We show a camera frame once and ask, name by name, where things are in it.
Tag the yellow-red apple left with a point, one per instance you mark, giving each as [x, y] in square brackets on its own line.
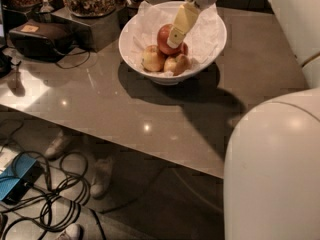
[153, 59]

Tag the dark metal stand box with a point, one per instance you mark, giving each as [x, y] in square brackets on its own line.
[91, 33]

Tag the white shoe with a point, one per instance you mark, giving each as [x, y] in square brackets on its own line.
[58, 145]
[71, 232]
[102, 177]

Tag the white shoe right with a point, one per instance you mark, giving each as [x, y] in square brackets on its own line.
[102, 177]

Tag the white shoe left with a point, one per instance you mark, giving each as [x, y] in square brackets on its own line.
[58, 145]

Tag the yellow-red apple front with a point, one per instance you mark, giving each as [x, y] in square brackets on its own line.
[177, 64]

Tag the black device with label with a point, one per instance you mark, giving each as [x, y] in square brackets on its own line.
[42, 41]

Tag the yellow-red apple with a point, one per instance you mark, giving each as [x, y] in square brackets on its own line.
[153, 59]
[177, 64]

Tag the large red apple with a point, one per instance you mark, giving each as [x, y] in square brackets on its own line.
[162, 37]

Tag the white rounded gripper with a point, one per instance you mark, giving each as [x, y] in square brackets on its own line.
[186, 15]

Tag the small red apple back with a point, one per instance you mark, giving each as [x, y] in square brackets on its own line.
[184, 48]

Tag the white paper liner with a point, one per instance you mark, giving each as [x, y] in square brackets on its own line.
[143, 43]

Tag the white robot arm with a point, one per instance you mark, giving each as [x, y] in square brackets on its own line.
[271, 184]

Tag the metal scoop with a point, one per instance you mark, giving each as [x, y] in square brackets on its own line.
[46, 7]

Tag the white bowl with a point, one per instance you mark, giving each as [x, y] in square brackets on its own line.
[205, 41]

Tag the blue box on floor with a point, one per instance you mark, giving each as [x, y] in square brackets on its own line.
[18, 177]

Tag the white shoe bottom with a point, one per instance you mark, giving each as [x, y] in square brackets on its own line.
[71, 232]

